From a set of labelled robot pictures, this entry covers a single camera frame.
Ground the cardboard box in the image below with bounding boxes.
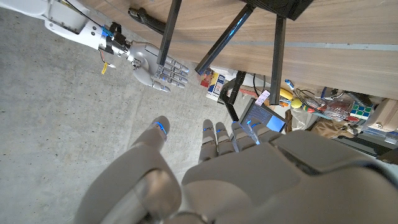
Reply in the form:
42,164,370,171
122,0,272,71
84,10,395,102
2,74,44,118
368,98,398,133

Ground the pink sticky note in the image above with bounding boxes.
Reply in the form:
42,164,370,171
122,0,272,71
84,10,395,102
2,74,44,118
254,90,271,106

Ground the clear plastic jar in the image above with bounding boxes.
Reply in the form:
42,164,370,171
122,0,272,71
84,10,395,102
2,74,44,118
323,96,354,121

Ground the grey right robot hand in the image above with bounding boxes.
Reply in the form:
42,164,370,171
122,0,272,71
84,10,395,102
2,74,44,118
126,41,190,93

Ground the computer monitor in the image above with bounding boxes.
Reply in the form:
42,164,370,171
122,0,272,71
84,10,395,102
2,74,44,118
238,98,287,133

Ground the white wipes canister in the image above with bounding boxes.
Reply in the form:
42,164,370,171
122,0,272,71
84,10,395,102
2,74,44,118
206,72,226,101

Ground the brown jacket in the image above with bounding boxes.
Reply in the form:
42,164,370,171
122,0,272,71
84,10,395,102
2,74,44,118
310,118,358,139

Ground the black router with antennas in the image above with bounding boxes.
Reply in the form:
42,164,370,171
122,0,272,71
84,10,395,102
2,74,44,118
156,0,315,106

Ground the rubik's cube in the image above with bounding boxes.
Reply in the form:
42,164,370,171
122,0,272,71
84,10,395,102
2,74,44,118
350,101,374,121

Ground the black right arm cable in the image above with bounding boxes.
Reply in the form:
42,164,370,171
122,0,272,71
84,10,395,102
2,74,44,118
128,7,166,34

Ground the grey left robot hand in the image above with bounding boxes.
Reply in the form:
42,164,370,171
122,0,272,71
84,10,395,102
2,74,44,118
73,115,398,224

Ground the yellow banana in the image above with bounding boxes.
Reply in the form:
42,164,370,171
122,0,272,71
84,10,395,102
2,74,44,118
279,88,294,101

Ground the white plastic bag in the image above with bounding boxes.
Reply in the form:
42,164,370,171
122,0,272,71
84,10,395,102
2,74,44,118
290,107,318,131

